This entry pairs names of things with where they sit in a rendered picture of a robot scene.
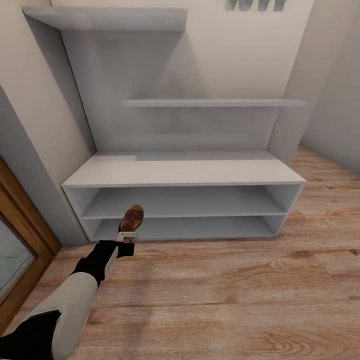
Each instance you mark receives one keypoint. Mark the sandal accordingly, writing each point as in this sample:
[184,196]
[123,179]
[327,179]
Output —
[132,220]

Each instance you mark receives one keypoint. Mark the door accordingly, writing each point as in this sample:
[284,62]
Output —
[27,247]

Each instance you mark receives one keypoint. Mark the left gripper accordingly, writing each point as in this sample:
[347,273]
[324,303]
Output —
[127,249]

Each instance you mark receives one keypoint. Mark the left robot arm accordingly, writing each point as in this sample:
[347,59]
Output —
[51,330]

